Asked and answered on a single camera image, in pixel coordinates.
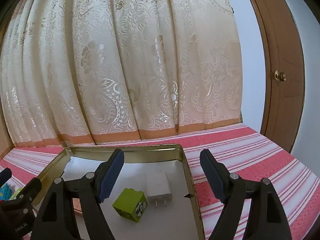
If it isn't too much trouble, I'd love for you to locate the red white striped tablecloth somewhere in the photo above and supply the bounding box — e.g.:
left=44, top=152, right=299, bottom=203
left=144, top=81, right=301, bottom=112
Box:
left=0, top=122, right=320, bottom=240

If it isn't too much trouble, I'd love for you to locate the green toy building block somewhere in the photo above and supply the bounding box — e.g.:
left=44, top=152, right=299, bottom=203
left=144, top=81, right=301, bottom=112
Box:
left=112, top=188, right=148, bottom=223

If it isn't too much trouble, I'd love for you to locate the brass door knob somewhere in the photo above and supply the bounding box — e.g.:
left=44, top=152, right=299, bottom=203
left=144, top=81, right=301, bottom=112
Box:
left=274, top=70, right=286, bottom=82

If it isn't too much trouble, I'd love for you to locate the blue toy building block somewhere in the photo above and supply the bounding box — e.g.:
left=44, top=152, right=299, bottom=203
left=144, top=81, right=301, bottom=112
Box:
left=0, top=183, right=12, bottom=202

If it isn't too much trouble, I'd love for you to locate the cream floral curtain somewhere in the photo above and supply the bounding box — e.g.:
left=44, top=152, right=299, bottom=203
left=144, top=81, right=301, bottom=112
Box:
left=1, top=0, right=242, bottom=147

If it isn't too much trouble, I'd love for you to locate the white usb wall charger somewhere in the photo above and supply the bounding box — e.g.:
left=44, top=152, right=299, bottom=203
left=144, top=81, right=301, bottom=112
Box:
left=146, top=172, right=172, bottom=208

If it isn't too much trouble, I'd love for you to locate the gold metal tin tray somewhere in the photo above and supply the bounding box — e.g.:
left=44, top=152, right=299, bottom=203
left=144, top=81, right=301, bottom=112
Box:
left=31, top=144, right=204, bottom=239

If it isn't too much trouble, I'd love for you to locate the brown wooden door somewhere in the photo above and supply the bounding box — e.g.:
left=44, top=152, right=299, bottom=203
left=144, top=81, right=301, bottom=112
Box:
left=250, top=0, right=305, bottom=152

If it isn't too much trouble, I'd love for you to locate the clear green card box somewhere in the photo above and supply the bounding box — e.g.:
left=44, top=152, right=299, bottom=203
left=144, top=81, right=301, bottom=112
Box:
left=10, top=187, right=22, bottom=200

